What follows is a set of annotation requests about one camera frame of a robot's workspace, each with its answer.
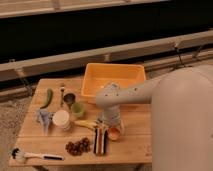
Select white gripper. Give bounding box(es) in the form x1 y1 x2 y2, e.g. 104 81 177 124
98 106 124 131

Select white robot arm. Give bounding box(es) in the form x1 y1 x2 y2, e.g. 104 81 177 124
96 65 213 171

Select green apple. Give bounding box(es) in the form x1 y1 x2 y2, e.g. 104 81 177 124
71 102 85 118

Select orange fruit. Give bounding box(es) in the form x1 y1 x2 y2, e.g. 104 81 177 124
107 127 121 141

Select yellow banana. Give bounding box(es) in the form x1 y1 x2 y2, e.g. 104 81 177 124
74 120 98 130

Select orange plastic bin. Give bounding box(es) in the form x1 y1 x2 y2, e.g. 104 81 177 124
81 63 146 103

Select dark metal cup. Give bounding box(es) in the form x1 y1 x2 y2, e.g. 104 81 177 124
63 93 76 107

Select bunch of dark grapes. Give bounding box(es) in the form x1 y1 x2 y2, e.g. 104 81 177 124
65 137 91 156

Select white cup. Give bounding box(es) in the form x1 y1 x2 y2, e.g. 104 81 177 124
52 110 71 130

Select wooden table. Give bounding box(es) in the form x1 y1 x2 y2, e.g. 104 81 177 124
8 78 153 168

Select metal measuring spoon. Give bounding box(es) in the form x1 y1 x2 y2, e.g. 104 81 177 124
60 84 65 107

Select crumpled blue cloth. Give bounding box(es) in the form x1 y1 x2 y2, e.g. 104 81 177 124
35 109 53 134

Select white dish brush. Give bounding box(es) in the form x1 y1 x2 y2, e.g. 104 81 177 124
12 148 64 163

